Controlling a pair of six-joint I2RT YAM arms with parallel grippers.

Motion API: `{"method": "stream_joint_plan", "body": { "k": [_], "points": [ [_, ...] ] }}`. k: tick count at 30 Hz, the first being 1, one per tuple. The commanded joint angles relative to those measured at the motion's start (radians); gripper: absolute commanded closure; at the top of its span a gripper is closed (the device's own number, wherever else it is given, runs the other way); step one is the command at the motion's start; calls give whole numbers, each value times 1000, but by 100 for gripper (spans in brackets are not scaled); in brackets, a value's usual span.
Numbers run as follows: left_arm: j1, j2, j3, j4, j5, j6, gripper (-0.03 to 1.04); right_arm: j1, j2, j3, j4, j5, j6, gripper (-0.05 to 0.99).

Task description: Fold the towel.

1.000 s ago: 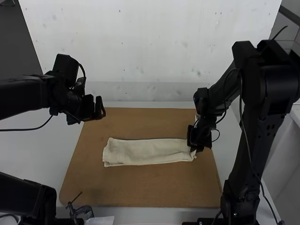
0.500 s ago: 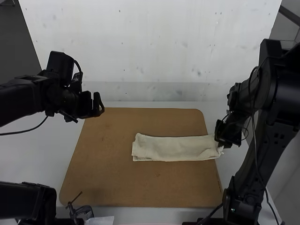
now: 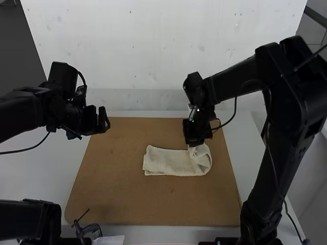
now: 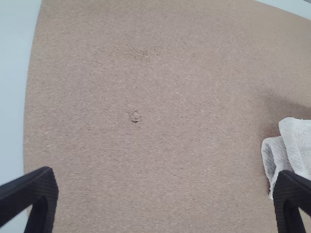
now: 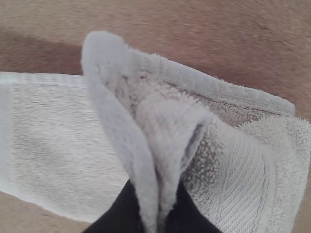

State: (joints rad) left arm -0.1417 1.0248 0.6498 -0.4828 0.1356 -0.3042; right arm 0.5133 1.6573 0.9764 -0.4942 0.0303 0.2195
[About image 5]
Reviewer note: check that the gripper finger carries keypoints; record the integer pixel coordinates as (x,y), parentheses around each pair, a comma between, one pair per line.
(187,216)
(126,211)

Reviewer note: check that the pale towel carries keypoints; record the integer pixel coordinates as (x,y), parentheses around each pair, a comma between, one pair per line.
(218,157)

